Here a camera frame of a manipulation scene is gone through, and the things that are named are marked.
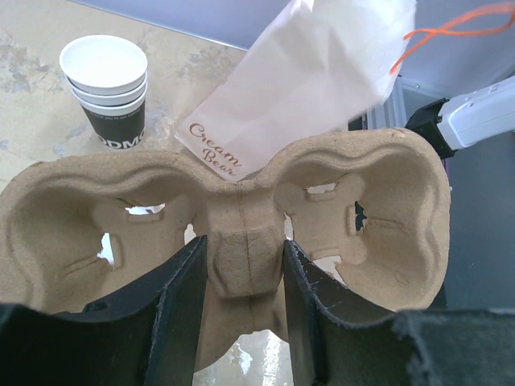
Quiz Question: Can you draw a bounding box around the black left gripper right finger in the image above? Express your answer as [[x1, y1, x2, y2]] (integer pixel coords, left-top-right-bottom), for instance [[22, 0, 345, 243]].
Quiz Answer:
[[283, 240, 514, 385]]

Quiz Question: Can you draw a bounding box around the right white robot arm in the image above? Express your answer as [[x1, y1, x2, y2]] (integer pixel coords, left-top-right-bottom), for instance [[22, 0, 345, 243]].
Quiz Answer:
[[406, 76, 514, 160]]

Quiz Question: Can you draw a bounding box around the stack of paper cups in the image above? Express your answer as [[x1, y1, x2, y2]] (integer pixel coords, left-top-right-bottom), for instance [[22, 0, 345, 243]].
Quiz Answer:
[[59, 35, 148, 150]]

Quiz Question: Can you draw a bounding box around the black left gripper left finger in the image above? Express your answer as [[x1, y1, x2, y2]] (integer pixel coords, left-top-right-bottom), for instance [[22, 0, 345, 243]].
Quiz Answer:
[[1, 236, 207, 385]]

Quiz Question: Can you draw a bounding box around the pulp cup carrier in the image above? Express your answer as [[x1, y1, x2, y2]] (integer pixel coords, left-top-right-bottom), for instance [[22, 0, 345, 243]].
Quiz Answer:
[[1, 129, 451, 369]]

